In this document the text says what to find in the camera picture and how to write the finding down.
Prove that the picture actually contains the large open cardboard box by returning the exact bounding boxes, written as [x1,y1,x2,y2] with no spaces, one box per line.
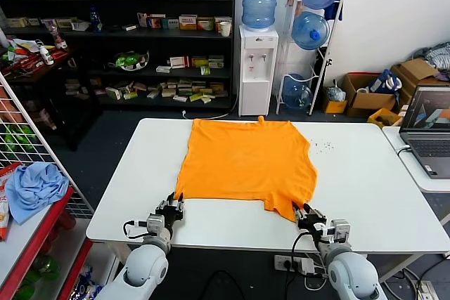
[341,72,398,118]

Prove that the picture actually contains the white wire grid panel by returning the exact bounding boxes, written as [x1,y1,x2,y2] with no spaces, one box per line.
[0,67,95,216]

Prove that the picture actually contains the blue plastic bottle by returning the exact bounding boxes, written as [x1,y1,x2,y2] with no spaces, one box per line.
[88,6,103,33]

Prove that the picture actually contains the small yellow box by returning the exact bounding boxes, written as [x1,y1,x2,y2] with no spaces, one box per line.
[322,98,349,115]

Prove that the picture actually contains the orange white medicine box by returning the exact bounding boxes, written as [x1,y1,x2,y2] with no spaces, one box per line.
[178,15,198,30]

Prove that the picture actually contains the blue white bag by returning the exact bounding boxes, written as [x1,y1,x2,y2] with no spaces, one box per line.
[368,69,404,96]

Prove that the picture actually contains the brown cardboard box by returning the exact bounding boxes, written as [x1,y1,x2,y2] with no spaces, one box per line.
[390,58,442,104]

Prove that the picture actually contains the orange t-shirt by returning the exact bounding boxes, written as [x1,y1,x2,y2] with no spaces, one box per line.
[174,115,319,223]

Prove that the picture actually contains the black floor cable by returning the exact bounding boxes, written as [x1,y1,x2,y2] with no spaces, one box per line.
[196,270,247,300]

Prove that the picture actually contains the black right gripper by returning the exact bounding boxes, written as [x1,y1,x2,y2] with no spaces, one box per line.
[291,200,331,243]

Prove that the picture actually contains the clear plastic bag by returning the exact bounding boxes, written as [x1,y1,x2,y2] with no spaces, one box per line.
[325,80,347,103]

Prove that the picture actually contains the white power strip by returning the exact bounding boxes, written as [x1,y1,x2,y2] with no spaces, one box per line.
[274,254,307,273]

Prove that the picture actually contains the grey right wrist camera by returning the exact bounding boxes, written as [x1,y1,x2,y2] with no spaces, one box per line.
[330,219,352,244]

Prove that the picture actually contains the red white medicine box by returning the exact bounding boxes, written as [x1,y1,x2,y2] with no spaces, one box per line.
[169,56,191,69]

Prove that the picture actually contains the white power adapter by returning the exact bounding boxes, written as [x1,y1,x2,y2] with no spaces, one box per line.
[300,257,316,275]

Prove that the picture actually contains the pile of grey clothes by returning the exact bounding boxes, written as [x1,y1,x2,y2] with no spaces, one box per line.
[411,42,450,81]

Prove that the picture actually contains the pink drink bottle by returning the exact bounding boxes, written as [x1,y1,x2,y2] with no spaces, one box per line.
[49,22,68,50]

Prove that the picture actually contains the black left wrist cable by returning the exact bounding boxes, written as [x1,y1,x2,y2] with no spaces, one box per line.
[122,220,148,241]

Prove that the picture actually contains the crumpled light blue cloth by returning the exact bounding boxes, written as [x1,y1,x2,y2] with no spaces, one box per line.
[5,162,70,226]

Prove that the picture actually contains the yellow crate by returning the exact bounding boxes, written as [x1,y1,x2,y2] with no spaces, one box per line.
[367,107,404,128]

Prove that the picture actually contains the black side table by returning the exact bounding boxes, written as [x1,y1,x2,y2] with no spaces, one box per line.
[0,46,103,152]

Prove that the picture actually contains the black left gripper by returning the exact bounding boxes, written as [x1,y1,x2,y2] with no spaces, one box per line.
[156,191,186,233]

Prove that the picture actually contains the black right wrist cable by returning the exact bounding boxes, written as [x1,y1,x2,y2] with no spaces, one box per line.
[290,231,319,300]

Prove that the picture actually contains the red snack bag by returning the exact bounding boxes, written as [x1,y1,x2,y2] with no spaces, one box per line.
[0,162,24,241]

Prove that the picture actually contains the blue white package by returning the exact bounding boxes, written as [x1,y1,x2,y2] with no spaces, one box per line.
[72,265,103,299]

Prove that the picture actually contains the dark blue hanging cloth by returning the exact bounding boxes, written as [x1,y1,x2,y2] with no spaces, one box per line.
[323,0,345,22]

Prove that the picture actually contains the bowl of green packets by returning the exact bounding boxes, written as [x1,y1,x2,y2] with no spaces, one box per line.
[108,50,151,72]

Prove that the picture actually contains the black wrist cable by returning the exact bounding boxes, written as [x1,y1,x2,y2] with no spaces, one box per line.
[122,220,148,241]
[290,231,319,300]

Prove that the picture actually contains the white metal jug rack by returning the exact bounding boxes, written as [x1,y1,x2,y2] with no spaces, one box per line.
[275,0,346,117]

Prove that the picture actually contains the white power cord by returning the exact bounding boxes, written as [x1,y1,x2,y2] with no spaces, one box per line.
[181,101,240,120]

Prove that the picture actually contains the grey floor power strip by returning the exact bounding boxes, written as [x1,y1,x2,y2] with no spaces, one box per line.
[416,280,440,296]

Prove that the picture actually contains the grey laptop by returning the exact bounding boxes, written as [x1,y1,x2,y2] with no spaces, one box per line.
[399,84,450,180]

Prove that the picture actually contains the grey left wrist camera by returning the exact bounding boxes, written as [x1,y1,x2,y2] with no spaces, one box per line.
[146,213,166,236]

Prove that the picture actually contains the white water dispenser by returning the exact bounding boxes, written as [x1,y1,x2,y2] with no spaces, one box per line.
[238,24,279,117]

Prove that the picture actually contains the red white shelf rack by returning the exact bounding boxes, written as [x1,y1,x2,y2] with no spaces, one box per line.
[0,185,94,300]

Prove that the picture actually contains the black shelving unit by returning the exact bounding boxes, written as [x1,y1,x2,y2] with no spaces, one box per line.
[0,0,237,110]

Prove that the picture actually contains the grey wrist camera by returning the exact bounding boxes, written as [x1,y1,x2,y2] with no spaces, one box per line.
[330,219,352,244]
[146,213,166,236]

